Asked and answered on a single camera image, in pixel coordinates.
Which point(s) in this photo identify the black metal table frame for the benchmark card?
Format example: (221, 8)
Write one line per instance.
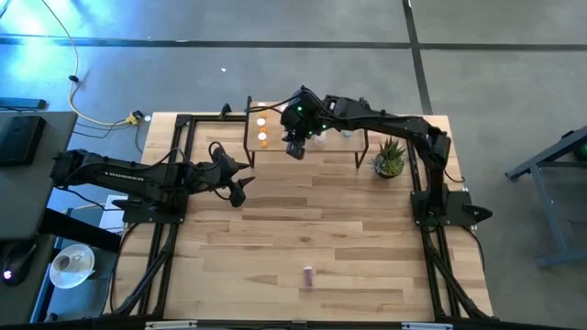
(208, 118)

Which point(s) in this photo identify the black computer mouse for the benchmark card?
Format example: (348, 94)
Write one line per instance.
(14, 266)

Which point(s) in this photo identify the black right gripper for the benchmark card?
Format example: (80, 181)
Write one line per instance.
(298, 133)

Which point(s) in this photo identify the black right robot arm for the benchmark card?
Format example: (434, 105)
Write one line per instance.
(390, 124)

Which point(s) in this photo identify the black desk beam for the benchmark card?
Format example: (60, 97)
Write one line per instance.
(78, 229)

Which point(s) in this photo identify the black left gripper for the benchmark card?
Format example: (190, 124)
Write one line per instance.
(218, 176)

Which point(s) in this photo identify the silver bracket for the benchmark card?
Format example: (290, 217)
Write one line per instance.
(426, 326)
(170, 324)

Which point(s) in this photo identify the white paper sheet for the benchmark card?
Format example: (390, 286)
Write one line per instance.
(110, 217)

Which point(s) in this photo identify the grey desk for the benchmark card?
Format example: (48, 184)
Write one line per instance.
(27, 201)

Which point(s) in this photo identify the grey metal stand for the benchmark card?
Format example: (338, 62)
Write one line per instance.
(554, 234)

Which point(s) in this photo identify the green round object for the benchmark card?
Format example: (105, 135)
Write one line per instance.
(582, 151)

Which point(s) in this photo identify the purple pill bottle white cap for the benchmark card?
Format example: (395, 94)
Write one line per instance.
(308, 277)

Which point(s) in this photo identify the wooden shelf with black frame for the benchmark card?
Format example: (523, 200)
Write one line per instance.
(339, 144)

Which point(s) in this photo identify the potted green succulent plant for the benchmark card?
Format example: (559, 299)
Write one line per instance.
(389, 156)

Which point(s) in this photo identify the dark flat bar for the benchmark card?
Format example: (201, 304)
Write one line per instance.
(23, 103)

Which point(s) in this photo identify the clear plastic pill bottle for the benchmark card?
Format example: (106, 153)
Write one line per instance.
(319, 138)

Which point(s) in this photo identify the black box device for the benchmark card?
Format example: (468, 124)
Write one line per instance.
(18, 139)

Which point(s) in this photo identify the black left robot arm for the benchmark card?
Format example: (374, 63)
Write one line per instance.
(128, 176)

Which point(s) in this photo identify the black clamp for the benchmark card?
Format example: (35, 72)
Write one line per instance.
(224, 110)

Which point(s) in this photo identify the blue pill bottle white cap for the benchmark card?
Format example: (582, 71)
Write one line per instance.
(347, 134)

